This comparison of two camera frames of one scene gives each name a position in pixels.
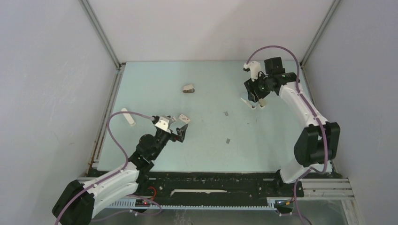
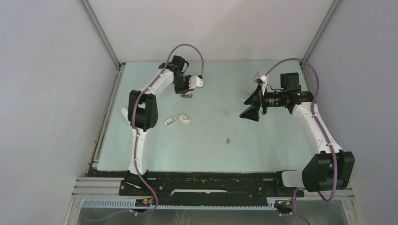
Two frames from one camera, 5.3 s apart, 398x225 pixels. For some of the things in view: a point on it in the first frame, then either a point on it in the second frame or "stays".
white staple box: [184, 118] stays
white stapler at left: [128, 117] stays
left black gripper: [179, 136] to [186, 89]
